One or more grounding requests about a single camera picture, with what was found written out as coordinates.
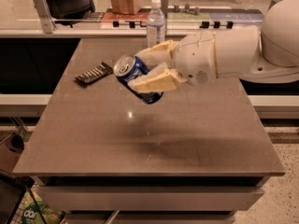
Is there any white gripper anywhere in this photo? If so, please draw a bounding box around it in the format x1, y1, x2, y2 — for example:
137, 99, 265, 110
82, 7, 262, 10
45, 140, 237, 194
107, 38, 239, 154
128, 31, 217, 93

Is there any green chip bag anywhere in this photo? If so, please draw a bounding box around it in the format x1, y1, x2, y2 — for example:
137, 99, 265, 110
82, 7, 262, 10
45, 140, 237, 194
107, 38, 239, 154
21, 192, 65, 224

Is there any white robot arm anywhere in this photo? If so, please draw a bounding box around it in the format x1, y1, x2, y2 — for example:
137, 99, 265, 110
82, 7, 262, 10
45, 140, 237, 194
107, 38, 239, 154
129, 0, 299, 93

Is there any black snack bar wrapper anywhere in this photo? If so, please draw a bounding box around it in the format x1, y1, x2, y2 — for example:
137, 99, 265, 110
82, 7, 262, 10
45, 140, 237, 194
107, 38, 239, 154
76, 62, 113, 86

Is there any black wire basket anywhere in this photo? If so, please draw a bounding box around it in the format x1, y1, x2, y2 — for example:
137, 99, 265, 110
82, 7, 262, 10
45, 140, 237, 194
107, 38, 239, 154
0, 170, 34, 224

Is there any blue pepsi can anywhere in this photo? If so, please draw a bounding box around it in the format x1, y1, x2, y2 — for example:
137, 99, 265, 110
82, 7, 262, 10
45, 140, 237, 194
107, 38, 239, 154
113, 53, 163, 105

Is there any black office chair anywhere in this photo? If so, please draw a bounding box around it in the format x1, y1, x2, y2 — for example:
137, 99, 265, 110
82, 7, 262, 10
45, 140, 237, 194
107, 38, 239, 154
46, 0, 95, 26

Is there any left metal rail bracket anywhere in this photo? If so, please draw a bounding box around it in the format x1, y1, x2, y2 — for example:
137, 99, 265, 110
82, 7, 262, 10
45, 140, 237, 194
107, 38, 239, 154
33, 0, 56, 34

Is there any clear plastic water bottle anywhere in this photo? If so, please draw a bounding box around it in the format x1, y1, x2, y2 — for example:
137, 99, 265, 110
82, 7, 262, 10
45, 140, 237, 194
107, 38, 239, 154
146, 0, 166, 48

